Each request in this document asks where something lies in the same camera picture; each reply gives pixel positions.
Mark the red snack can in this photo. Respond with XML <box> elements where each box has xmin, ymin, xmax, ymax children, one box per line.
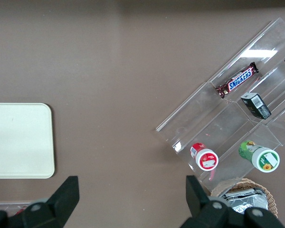
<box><xmin>190</xmin><ymin>142</ymin><xmax>219</xmax><ymax>171</ymax></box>

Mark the silver foil packet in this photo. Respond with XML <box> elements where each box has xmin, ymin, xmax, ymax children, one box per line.
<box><xmin>219</xmin><ymin>187</ymin><xmax>269</xmax><ymax>214</ymax></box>

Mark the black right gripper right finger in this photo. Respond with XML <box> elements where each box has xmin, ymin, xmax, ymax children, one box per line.
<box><xmin>180</xmin><ymin>175</ymin><xmax>285</xmax><ymax>228</ymax></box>

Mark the clear plastic container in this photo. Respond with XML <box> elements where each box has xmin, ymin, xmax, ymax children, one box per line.
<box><xmin>0</xmin><ymin>201</ymin><xmax>32</xmax><ymax>217</ymax></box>

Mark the clear acrylic display rack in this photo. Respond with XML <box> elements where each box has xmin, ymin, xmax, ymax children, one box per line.
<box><xmin>156</xmin><ymin>17</ymin><xmax>285</xmax><ymax>190</ymax></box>

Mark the Snickers chocolate bar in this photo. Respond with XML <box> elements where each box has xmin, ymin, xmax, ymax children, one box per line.
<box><xmin>215</xmin><ymin>62</ymin><xmax>259</xmax><ymax>99</ymax></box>

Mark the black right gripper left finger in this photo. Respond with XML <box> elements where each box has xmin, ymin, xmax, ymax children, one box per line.
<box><xmin>0</xmin><ymin>176</ymin><xmax>80</xmax><ymax>228</ymax></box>

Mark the green snack can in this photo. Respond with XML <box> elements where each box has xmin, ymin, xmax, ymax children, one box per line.
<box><xmin>238</xmin><ymin>140</ymin><xmax>280</xmax><ymax>173</ymax></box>

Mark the cream plastic tray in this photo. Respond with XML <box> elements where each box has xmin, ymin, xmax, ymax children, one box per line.
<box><xmin>0</xmin><ymin>103</ymin><xmax>56</xmax><ymax>179</ymax></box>

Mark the woven wicker basket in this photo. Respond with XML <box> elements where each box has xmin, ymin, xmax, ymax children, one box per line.
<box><xmin>210</xmin><ymin>178</ymin><xmax>279</xmax><ymax>219</ymax></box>

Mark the black box with barcode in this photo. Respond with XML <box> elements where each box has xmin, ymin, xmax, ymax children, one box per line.
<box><xmin>240</xmin><ymin>93</ymin><xmax>272</xmax><ymax>120</ymax></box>

